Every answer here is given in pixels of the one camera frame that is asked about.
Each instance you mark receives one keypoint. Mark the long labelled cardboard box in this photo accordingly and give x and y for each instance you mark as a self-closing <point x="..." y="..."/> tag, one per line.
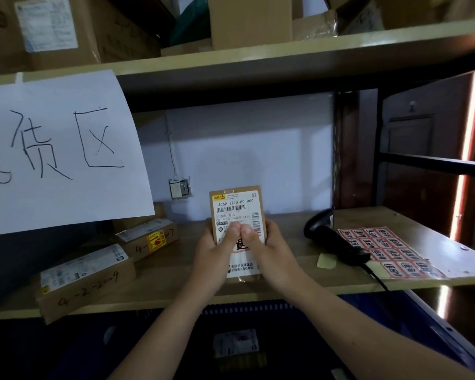
<point x="83" y="279"/>

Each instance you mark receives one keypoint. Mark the dark wooden door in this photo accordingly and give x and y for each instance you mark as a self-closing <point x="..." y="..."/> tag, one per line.
<point x="415" y="162"/>

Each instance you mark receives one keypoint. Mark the red and white sticker sheet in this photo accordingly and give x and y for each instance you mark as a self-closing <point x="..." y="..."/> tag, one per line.
<point x="392" y="251"/>

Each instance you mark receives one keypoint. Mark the dark green bag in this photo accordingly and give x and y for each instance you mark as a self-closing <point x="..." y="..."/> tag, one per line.
<point x="192" y="21"/>

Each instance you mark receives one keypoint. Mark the small labelled cardboard parcel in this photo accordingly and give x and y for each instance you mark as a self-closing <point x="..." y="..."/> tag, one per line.
<point x="237" y="211"/>

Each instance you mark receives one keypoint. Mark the white paper sign with handwriting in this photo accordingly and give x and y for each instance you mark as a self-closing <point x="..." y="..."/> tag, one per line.
<point x="59" y="150"/>

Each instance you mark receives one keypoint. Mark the person's left forearm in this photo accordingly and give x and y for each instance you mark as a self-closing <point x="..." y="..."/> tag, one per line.
<point x="163" y="330"/>

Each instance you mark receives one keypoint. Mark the cardboard box with clear tape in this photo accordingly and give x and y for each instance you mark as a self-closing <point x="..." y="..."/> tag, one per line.
<point x="314" y="23"/>

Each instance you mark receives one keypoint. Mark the person's right hand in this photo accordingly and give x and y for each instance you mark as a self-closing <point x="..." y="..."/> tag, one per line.
<point x="274" y="260"/>

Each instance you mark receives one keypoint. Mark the person's left thumb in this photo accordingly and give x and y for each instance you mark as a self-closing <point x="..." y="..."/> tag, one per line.
<point x="231" y="234"/>

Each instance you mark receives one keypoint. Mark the person's left hand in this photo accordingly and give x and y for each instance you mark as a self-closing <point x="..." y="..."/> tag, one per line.
<point x="210" y="260"/>

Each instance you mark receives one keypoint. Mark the large cardboard box with label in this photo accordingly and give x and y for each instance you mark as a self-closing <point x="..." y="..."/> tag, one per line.
<point x="59" y="29"/>

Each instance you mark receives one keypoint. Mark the wooden shelf rack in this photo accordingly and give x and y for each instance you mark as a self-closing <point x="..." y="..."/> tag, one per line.
<point x="301" y="59"/>

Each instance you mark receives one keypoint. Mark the person's right thumb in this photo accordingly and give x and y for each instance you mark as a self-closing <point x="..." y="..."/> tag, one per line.
<point x="250" y="235"/>

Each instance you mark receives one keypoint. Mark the yellow sticky note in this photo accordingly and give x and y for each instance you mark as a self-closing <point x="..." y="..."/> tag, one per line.
<point x="326" y="261"/>

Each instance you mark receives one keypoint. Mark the cardboard box with yellow sticker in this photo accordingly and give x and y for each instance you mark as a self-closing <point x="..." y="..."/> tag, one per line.
<point x="148" y="238"/>

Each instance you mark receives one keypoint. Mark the blue plastic crate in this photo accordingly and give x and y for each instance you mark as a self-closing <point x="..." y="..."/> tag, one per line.
<point x="431" y="332"/>

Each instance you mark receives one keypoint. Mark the black barcode scanner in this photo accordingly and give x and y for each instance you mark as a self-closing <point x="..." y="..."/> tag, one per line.
<point x="332" y="238"/>

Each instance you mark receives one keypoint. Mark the person's right forearm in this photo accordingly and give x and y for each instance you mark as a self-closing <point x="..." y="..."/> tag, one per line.
<point x="364" y="336"/>

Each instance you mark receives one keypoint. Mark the white wall socket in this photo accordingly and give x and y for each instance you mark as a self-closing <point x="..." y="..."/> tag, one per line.
<point x="180" y="188"/>

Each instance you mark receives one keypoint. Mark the plain tall cardboard box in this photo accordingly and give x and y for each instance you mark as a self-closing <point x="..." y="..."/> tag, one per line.
<point x="249" y="20"/>

